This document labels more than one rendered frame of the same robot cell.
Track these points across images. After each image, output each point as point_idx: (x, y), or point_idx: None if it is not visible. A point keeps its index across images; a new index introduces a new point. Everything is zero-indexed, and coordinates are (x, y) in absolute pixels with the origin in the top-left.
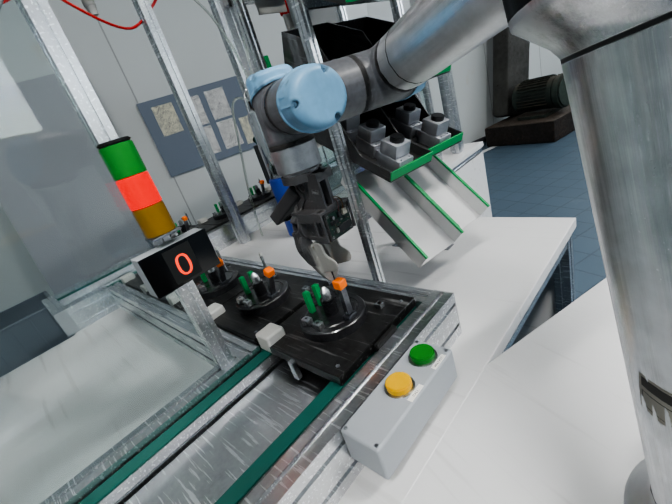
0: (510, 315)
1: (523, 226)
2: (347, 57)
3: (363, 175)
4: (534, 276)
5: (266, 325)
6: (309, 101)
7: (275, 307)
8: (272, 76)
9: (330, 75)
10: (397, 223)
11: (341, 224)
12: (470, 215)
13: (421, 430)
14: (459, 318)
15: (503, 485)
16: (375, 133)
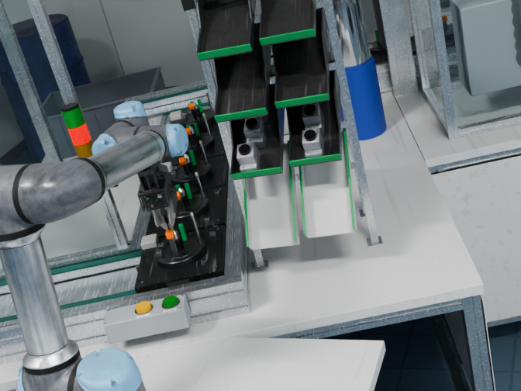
0: (284, 322)
1: (445, 263)
2: (132, 132)
3: None
4: (346, 309)
5: (152, 234)
6: None
7: (180, 223)
8: (119, 115)
9: (108, 147)
10: (263, 206)
11: (155, 203)
12: (345, 227)
13: (143, 337)
14: (266, 303)
15: (144, 378)
16: (248, 133)
